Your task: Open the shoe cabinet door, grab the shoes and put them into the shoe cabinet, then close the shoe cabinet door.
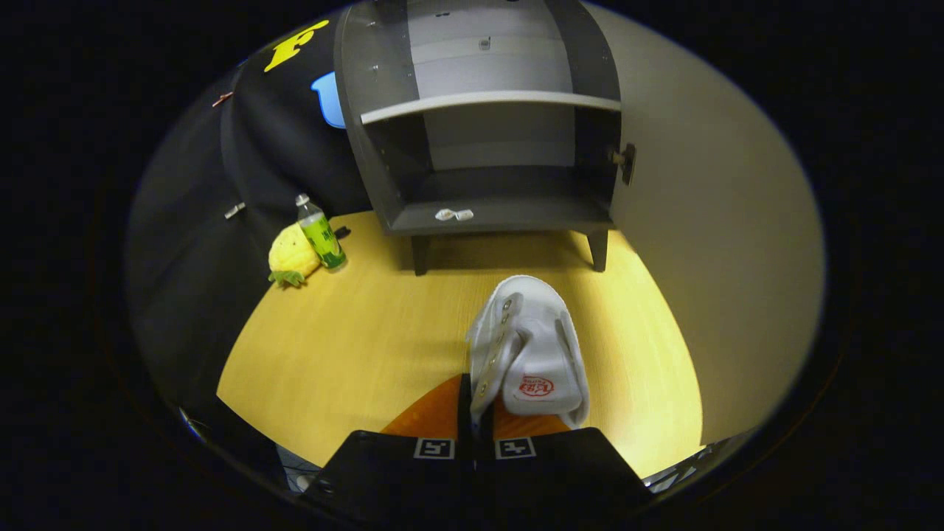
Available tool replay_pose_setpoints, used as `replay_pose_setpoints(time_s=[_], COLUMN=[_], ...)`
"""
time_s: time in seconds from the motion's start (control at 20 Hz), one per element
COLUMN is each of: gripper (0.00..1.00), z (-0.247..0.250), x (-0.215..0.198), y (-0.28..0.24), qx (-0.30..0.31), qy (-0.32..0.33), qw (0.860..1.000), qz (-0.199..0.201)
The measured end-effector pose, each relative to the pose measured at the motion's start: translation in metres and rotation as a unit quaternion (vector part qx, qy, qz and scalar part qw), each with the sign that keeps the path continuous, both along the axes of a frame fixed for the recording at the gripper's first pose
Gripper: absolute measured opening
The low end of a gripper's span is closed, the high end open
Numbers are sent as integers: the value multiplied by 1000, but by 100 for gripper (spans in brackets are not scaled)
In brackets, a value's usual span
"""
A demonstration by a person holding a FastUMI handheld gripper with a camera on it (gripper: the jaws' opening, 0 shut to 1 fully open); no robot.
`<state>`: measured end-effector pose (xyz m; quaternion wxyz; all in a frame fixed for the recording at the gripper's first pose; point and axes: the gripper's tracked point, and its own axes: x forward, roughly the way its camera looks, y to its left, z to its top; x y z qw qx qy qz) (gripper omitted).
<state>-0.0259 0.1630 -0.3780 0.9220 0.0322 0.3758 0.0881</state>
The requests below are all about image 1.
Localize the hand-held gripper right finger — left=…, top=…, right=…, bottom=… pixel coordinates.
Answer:
left=473, top=400, right=654, bottom=518

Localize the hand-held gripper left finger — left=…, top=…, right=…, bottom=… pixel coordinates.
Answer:
left=302, top=374, right=473, bottom=518

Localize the white shoe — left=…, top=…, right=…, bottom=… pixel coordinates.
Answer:
left=466, top=275, right=591, bottom=431

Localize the beige shoe cabinet door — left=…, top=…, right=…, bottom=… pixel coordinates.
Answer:
left=583, top=4, right=825, bottom=447

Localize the dark grey shoe cabinet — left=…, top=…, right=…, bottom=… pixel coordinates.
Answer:
left=334, top=0, right=624, bottom=277

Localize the yellow pineapple plush toy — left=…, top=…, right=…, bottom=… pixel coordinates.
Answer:
left=268, top=223, right=322, bottom=288

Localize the green drink bottle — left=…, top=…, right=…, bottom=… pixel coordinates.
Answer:
left=296, top=194, right=347, bottom=270

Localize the black backdrop cloth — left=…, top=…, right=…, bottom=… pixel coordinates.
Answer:
left=125, top=18, right=378, bottom=451

